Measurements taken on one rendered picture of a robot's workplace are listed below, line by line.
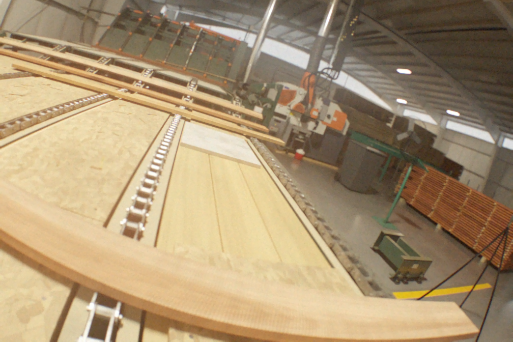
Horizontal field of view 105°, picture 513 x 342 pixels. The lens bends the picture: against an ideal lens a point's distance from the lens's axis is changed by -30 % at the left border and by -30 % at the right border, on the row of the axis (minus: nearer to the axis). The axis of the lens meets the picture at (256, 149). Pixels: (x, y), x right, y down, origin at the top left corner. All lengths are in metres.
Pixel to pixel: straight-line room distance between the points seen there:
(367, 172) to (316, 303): 5.41
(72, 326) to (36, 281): 0.10
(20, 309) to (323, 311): 0.52
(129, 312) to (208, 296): 0.14
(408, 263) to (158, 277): 2.69
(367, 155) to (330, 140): 2.28
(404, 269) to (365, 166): 3.24
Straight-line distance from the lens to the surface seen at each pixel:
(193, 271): 0.53
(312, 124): 7.27
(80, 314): 0.49
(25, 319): 0.47
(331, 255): 0.92
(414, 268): 3.13
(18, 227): 0.56
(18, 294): 0.50
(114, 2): 13.91
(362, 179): 5.94
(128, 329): 0.48
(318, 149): 7.73
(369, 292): 0.80
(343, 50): 7.68
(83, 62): 3.63
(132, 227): 0.66
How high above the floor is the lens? 1.21
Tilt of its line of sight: 11 degrees down
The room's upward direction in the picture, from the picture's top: 20 degrees clockwise
